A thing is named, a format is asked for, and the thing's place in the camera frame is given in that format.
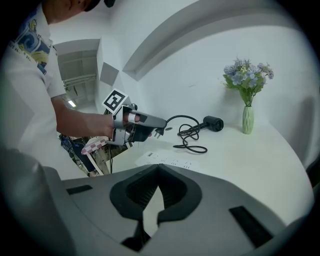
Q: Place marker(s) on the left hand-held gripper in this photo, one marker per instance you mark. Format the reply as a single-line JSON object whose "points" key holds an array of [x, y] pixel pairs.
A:
{"points": [[115, 100]]}

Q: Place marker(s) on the black hair dryer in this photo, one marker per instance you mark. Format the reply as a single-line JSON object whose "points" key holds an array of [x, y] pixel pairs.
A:
{"points": [[213, 123]]}

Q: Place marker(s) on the pink checkered table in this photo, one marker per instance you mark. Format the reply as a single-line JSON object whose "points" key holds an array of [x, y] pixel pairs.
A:
{"points": [[93, 147]]}

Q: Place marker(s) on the black cable plug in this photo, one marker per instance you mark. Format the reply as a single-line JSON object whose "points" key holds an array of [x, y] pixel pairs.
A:
{"points": [[158, 132]]}

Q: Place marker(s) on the purple artificial flower bunch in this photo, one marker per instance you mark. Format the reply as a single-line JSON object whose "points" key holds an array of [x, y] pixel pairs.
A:
{"points": [[246, 77]]}

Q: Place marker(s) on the pale green vase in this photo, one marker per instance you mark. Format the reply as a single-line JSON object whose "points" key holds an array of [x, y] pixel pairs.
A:
{"points": [[248, 121]]}

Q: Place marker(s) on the person's left hand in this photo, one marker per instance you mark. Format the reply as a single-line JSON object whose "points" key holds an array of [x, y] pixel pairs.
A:
{"points": [[131, 118]]}

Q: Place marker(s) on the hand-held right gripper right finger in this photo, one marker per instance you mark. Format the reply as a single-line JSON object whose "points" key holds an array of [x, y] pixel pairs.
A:
{"points": [[220, 215]]}

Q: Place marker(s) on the person's head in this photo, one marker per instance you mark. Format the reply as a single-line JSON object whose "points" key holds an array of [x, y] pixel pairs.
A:
{"points": [[72, 8]]}

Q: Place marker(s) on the person's left forearm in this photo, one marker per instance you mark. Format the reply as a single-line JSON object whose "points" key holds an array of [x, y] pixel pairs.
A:
{"points": [[82, 120]]}

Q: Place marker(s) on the person's white printed shirt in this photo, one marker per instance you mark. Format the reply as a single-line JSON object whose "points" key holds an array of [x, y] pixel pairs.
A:
{"points": [[27, 95]]}

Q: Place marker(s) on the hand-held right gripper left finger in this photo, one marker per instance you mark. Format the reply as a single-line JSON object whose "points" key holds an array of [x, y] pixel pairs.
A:
{"points": [[100, 195]]}

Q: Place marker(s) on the rectangular ceiling light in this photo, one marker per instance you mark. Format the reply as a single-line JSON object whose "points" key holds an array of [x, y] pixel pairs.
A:
{"points": [[71, 103]]}

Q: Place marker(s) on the white square table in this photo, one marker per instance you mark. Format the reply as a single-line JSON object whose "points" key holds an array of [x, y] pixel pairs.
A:
{"points": [[250, 162]]}

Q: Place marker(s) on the white power strip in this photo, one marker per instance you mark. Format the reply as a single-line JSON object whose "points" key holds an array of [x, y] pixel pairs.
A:
{"points": [[172, 160]]}

